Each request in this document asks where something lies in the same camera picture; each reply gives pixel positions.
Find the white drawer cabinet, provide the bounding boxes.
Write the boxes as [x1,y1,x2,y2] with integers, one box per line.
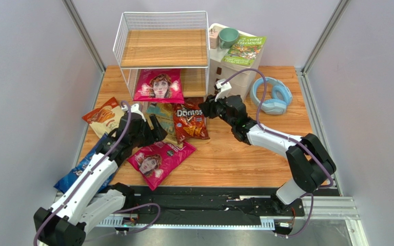
[208,23,264,101]

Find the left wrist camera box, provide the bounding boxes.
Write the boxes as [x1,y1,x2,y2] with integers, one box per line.
[120,101,146,121]

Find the blue Doritos bag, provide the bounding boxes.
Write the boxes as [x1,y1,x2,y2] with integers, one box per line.
[53,133,115,194]

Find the light blue headphones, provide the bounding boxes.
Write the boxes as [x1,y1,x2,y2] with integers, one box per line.
[249,77,293,115]

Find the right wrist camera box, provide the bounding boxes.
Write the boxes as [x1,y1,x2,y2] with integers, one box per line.
[214,79,232,101]

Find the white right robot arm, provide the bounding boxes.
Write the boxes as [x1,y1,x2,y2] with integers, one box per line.
[199,95,337,214]

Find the pink real chips bag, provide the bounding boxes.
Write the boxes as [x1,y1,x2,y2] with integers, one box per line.
[128,141,196,191]
[133,68,184,104]

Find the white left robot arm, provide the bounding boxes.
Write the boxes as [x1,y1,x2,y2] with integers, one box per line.
[33,111,167,245]

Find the green treehouse book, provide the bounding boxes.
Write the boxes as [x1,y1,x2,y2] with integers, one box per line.
[221,36,267,67]

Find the red Doritos bag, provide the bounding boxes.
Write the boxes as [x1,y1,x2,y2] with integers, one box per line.
[173,97,209,143]

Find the cream orange chips bag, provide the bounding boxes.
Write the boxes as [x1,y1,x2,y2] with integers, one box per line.
[82,97,124,138]

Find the green mug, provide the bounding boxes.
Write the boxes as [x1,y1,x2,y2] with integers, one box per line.
[219,28,240,49]

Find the pink cube adapter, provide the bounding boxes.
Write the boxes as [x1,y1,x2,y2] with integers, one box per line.
[209,28,220,49]

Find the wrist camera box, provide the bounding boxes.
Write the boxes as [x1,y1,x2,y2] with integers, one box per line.
[120,101,146,121]
[214,79,232,101]

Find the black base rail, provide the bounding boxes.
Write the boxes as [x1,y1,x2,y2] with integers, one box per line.
[101,184,341,228]

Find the tan kettle chips bag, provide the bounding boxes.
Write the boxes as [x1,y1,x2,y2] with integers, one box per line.
[146,102,183,148]

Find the white wire wooden shelf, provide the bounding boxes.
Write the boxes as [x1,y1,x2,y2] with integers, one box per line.
[113,11,210,97]

